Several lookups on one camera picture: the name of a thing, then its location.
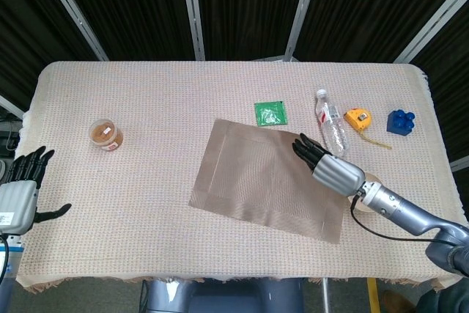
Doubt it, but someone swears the black and silver right hand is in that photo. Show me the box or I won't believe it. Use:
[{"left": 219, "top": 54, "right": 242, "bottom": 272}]
[{"left": 292, "top": 132, "right": 367, "bottom": 196}]

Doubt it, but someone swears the black and silver left hand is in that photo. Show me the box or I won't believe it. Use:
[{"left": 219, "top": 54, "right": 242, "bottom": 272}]
[{"left": 0, "top": 146, "right": 73, "bottom": 236}]

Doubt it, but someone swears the beige bowl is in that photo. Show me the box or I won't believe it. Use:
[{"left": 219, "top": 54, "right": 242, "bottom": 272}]
[{"left": 347, "top": 172, "right": 383, "bottom": 216}]

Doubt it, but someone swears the brown woven placemat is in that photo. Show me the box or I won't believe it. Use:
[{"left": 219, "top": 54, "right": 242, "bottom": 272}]
[{"left": 188, "top": 118, "right": 345, "bottom": 245}]

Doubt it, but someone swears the clear plastic water bottle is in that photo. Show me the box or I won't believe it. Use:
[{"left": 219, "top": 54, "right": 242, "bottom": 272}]
[{"left": 315, "top": 89, "right": 350, "bottom": 158}]

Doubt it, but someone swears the yellow tape measure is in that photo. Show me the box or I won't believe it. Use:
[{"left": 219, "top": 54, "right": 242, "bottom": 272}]
[{"left": 343, "top": 107, "right": 393, "bottom": 151}]

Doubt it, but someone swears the blue toy brick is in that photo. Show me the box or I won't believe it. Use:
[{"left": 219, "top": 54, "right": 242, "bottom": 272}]
[{"left": 385, "top": 108, "right": 416, "bottom": 136}]

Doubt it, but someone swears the green foil sachet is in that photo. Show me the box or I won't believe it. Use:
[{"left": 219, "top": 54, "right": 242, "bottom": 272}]
[{"left": 254, "top": 100, "right": 289, "bottom": 128}]

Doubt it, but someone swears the clear jar of rubber bands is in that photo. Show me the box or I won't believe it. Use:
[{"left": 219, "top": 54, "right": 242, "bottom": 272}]
[{"left": 89, "top": 117, "right": 124, "bottom": 152}]

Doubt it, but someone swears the metal table leg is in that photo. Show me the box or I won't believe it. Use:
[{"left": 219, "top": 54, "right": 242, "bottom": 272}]
[{"left": 321, "top": 279, "right": 333, "bottom": 313}]

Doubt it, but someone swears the dark curtain screen panel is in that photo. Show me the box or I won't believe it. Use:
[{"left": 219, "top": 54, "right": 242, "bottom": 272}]
[
  {"left": 0, "top": 0, "right": 100, "bottom": 108},
  {"left": 412, "top": 4, "right": 469, "bottom": 162},
  {"left": 193, "top": 0, "right": 312, "bottom": 61},
  {"left": 295, "top": 0, "right": 469, "bottom": 63},
  {"left": 51, "top": 0, "right": 195, "bottom": 62}
]

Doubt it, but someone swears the beige woven tablecloth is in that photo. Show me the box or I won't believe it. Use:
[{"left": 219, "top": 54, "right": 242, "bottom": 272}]
[{"left": 0, "top": 60, "right": 469, "bottom": 294}]

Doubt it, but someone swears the blue-grey robot torso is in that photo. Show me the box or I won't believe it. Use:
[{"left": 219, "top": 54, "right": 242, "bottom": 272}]
[{"left": 141, "top": 278, "right": 305, "bottom": 313}]

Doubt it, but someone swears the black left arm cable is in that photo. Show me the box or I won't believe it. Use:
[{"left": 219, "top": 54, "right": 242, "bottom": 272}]
[{"left": 0, "top": 235, "right": 10, "bottom": 284}]

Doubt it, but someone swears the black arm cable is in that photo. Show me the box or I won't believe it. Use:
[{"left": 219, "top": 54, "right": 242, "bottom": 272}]
[
  {"left": 350, "top": 194, "right": 459, "bottom": 247},
  {"left": 0, "top": 235, "right": 10, "bottom": 284}
]

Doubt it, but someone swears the black equipment with cables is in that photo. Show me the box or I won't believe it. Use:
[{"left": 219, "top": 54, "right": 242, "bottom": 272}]
[{"left": 0, "top": 109, "right": 21, "bottom": 178}]

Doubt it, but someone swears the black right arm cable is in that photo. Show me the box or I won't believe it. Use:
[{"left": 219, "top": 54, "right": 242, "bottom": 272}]
[{"left": 350, "top": 194, "right": 459, "bottom": 247}]

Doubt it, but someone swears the grey screen frame post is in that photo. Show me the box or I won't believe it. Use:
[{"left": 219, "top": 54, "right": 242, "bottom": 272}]
[
  {"left": 394, "top": 0, "right": 469, "bottom": 64},
  {"left": 450, "top": 155, "right": 469, "bottom": 172},
  {"left": 178, "top": 0, "right": 206, "bottom": 61},
  {"left": 36, "top": 0, "right": 110, "bottom": 62},
  {"left": 284, "top": 0, "right": 323, "bottom": 61},
  {"left": 0, "top": 95, "right": 25, "bottom": 119}
]

